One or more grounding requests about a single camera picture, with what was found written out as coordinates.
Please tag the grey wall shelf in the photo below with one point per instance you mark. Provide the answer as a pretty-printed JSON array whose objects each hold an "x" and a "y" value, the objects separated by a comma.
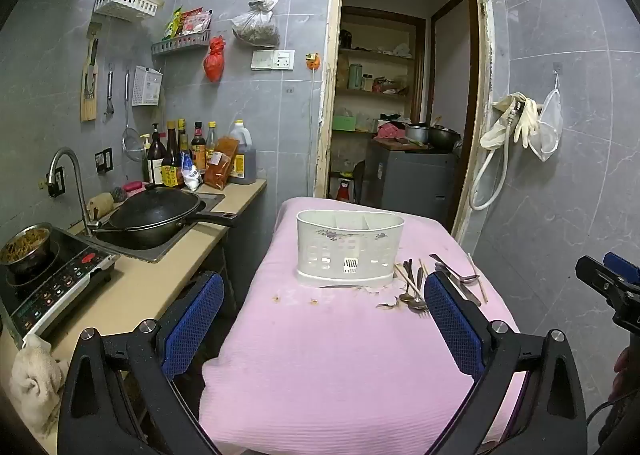
[{"x": 180, "y": 45}]

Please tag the yellow-label sauce bottle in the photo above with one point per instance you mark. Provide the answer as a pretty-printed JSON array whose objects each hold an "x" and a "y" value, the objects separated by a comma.
[{"x": 172, "y": 170}]

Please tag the metal bowl of food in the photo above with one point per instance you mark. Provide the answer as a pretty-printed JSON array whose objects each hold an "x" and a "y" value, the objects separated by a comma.
[{"x": 25, "y": 247}]

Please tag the white mesh bag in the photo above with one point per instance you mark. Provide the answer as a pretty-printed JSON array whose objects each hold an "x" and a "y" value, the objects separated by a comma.
[{"x": 547, "y": 130}]

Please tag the white wall basket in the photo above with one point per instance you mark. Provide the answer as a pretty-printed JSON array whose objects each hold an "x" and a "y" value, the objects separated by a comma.
[{"x": 125, "y": 2}]

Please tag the yellow-cap clear bottle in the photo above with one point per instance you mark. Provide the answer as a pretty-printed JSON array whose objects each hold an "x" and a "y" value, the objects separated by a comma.
[{"x": 212, "y": 145}]

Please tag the wooden cutting board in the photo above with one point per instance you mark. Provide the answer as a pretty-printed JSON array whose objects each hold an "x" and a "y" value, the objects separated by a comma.
[{"x": 89, "y": 110}]

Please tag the steel pot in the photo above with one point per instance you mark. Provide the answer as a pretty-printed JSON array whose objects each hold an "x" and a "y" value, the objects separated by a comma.
[{"x": 416, "y": 133}]

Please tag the white towel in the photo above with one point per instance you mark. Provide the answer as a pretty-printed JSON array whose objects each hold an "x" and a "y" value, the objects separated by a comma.
[{"x": 37, "y": 380}]

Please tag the cream rubber gloves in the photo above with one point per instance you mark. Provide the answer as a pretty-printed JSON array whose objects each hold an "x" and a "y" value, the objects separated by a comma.
[{"x": 525, "y": 120}]

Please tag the dark metal bowl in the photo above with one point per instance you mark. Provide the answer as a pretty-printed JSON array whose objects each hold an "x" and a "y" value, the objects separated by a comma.
[{"x": 444, "y": 137}]

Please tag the green box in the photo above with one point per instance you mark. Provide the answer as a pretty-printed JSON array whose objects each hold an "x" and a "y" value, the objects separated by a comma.
[{"x": 346, "y": 123}]

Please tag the pink table cloth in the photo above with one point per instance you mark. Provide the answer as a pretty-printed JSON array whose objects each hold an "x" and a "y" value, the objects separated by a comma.
[{"x": 325, "y": 360}]

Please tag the beige kitchen counter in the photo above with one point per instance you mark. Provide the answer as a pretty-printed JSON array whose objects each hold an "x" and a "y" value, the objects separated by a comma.
[{"x": 150, "y": 280}]

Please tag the red cloth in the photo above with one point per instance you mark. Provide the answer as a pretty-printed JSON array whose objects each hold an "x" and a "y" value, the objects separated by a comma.
[{"x": 390, "y": 131}]

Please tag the wooden door frame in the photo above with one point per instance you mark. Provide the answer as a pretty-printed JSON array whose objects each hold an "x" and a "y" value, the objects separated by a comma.
[{"x": 327, "y": 85}]

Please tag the red-cap sauce bottle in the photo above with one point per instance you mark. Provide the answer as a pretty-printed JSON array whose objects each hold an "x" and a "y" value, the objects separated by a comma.
[{"x": 198, "y": 150}]

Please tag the black wall socket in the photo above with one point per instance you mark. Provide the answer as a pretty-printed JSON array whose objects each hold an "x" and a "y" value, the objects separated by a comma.
[
  {"x": 104, "y": 160},
  {"x": 56, "y": 182}
]

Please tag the red snack packet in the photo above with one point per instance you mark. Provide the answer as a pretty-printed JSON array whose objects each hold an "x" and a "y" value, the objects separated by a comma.
[{"x": 196, "y": 22}]

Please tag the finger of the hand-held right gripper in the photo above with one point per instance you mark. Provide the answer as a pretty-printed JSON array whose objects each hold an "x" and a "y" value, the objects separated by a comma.
[
  {"x": 597, "y": 275},
  {"x": 622, "y": 267}
]

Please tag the clear bag of dried goods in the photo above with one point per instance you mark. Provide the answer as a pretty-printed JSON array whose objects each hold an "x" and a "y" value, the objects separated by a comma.
[{"x": 257, "y": 27}]

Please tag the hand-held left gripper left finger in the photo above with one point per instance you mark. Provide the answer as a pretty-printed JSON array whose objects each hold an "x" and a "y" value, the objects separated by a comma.
[{"x": 195, "y": 320}]

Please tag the wooden storage shelf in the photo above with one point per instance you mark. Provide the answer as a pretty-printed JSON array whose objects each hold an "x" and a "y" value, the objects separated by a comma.
[{"x": 380, "y": 55}]

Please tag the steel sink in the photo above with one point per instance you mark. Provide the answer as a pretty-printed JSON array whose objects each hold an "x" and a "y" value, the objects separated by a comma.
[{"x": 200, "y": 205}]

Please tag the green yellow snack packet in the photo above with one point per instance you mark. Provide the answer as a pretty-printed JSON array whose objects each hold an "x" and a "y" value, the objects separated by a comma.
[{"x": 173, "y": 25}]

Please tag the white plastic utensil holder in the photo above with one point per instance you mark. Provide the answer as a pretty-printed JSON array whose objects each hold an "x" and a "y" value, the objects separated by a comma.
[{"x": 350, "y": 245}]

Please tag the black induction cooker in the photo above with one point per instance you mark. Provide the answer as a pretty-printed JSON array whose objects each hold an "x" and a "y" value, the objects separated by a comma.
[{"x": 65, "y": 280}]

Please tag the black wok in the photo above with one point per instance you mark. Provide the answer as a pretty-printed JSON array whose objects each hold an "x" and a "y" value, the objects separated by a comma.
[{"x": 150, "y": 215}]

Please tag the small steel spoon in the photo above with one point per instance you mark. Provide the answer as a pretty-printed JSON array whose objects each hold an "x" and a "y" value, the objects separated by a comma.
[{"x": 470, "y": 279}]

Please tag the dark sauce bottle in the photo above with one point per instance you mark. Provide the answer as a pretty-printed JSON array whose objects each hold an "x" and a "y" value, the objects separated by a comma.
[
  {"x": 184, "y": 140},
  {"x": 157, "y": 160}
]

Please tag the person's right hand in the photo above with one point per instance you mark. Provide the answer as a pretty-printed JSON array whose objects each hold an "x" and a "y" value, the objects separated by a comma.
[{"x": 624, "y": 367}]

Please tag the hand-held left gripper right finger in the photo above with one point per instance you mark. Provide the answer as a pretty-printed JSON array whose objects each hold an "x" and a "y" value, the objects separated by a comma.
[{"x": 452, "y": 320}]

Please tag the white salt bag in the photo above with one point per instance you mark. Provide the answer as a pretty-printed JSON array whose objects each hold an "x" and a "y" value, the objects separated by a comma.
[{"x": 191, "y": 175}]

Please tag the orange snack packet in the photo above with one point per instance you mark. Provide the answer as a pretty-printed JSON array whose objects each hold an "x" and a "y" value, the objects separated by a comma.
[{"x": 222, "y": 160}]

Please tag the white hanging basket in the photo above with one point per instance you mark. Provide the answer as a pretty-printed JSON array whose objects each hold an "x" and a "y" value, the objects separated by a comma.
[{"x": 147, "y": 87}]

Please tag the pair of wooden chopsticks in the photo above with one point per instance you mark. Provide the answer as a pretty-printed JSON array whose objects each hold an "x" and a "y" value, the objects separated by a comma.
[{"x": 406, "y": 280}]

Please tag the red plastic bag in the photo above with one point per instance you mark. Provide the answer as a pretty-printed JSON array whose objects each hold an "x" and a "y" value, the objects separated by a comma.
[{"x": 215, "y": 60}]

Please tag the grey washing machine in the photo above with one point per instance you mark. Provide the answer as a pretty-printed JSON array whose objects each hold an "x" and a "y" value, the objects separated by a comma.
[{"x": 410, "y": 180}]

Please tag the white wall socket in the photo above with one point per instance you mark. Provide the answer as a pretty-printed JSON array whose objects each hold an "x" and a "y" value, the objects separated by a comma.
[{"x": 283, "y": 59}]

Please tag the steel fork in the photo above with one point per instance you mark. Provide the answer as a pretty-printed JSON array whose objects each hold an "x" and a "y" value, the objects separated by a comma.
[{"x": 419, "y": 306}]

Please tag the metal mesh strainer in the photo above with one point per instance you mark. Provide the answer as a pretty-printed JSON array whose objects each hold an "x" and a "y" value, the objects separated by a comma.
[{"x": 132, "y": 140}]

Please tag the chrome faucet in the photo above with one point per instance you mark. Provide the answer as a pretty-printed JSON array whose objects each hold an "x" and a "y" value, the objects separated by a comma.
[{"x": 80, "y": 175}]

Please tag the steel wool scourer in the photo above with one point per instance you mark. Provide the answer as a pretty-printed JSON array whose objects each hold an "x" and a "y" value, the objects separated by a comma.
[{"x": 118, "y": 194}]

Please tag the loofah sponge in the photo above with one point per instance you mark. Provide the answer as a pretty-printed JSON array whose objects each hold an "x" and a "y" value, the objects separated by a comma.
[{"x": 101, "y": 205}]

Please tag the large cooking oil jug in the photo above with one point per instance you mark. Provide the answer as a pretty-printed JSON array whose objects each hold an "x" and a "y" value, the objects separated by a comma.
[{"x": 244, "y": 155}]

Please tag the red bottle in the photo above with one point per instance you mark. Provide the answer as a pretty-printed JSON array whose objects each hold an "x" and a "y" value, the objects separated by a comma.
[{"x": 343, "y": 191}]

